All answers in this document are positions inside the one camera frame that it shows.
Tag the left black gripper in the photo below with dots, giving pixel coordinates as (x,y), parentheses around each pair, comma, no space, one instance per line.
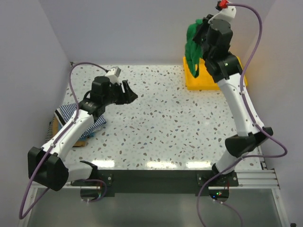
(128,97)

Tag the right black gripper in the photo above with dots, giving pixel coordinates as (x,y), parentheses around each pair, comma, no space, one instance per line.
(197,38)

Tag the green tank top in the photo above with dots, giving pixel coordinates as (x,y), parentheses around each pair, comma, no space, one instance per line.
(193,52)

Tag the blue white striped tank top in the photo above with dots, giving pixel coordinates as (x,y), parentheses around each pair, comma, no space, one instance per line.
(65,112)

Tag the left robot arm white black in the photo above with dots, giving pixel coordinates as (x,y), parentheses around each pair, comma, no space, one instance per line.
(46,164)

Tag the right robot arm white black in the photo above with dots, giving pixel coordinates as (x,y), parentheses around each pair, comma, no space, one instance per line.
(214,37)

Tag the light blue folded tank top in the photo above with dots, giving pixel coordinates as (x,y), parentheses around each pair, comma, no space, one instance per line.
(90,135)

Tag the tan folded tank top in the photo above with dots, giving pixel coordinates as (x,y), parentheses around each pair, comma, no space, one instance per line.
(55,127)

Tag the black white thin-striped tank top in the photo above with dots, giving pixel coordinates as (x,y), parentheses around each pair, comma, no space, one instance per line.
(49,135)

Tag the yellow plastic tray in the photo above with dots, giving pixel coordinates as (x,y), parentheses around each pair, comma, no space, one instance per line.
(203,82)

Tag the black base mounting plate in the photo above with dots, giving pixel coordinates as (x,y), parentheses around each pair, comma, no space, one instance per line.
(145,181)

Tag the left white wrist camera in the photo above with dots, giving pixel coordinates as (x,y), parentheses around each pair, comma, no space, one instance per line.
(113,75)

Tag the aluminium frame rail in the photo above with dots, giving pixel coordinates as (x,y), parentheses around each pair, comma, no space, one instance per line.
(259,179)

